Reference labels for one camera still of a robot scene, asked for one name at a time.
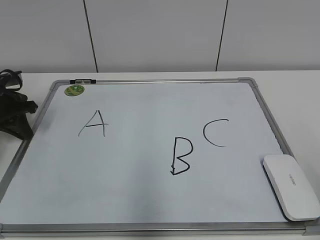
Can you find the white board with aluminium frame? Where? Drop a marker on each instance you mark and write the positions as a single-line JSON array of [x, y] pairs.
[[148, 157]]

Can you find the white rectangular board eraser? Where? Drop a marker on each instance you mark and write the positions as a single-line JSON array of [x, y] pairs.
[[294, 192]]

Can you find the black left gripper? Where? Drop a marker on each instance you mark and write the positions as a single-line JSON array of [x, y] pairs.
[[13, 109]]

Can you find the black and silver board clip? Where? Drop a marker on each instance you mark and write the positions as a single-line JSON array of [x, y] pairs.
[[82, 81]]

